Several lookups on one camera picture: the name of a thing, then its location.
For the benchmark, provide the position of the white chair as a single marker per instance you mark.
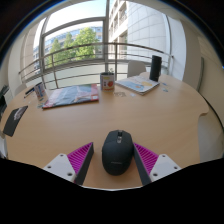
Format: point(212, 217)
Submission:
point(136, 68)
point(20, 89)
point(3, 146)

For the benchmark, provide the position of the black cylindrical speaker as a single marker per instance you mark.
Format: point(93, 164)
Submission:
point(155, 68)

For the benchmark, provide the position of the green tree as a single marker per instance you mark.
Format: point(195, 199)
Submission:
point(83, 41)

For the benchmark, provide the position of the red and grey magazine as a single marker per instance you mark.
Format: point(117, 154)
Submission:
point(71, 95)

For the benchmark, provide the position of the black printed mouse pad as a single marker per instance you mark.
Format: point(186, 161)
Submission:
point(15, 120)

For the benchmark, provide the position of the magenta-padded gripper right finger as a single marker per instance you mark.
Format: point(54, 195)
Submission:
point(160, 165)

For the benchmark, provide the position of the black computer mouse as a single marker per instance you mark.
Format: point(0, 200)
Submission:
point(117, 155)

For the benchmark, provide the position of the blue marker pen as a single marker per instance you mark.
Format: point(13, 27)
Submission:
point(28, 94)

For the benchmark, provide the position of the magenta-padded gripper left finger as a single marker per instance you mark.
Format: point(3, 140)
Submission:
point(63, 165)

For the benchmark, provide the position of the white and blue book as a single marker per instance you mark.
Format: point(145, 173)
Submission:
point(138, 84)

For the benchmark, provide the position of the metal balcony railing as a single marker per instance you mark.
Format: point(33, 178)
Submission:
point(115, 60)

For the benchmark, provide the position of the small sticker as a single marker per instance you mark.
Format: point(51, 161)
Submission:
point(119, 94)
point(165, 90)

